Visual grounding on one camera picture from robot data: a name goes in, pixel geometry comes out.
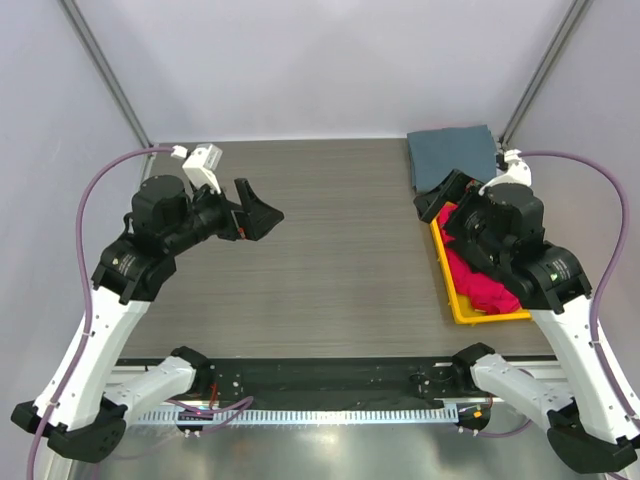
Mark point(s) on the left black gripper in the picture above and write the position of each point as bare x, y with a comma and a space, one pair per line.
255, 220

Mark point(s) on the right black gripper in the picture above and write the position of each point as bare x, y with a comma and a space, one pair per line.
430, 202

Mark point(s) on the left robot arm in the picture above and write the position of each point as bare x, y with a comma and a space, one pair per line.
81, 418

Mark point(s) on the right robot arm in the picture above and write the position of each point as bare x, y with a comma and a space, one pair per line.
498, 230

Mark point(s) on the folded grey-blue t-shirt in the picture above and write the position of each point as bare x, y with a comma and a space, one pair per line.
435, 153

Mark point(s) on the crumpled red t-shirt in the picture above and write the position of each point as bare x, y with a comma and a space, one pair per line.
485, 295

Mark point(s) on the yellow plastic bin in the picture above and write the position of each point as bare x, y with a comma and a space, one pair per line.
459, 304

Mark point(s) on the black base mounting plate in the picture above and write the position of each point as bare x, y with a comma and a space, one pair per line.
336, 384

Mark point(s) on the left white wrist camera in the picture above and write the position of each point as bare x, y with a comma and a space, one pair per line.
200, 164

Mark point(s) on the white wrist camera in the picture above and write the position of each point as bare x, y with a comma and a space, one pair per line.
517, 172
200, 164

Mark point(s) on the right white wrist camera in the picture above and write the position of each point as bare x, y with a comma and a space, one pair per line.
517, 172

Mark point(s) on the aluminium front rail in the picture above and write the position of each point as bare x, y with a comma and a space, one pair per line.
544, 370

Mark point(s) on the slotted grey cable duct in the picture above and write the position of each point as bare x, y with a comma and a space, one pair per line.
172, 415

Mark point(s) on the right aluminium frame post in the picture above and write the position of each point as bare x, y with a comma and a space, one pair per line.
568, 26

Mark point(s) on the aluminium frame post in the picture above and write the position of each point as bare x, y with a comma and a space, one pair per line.
101, 64
568, 26

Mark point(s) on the left aluminium frame post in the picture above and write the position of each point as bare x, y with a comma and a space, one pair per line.
101, 64

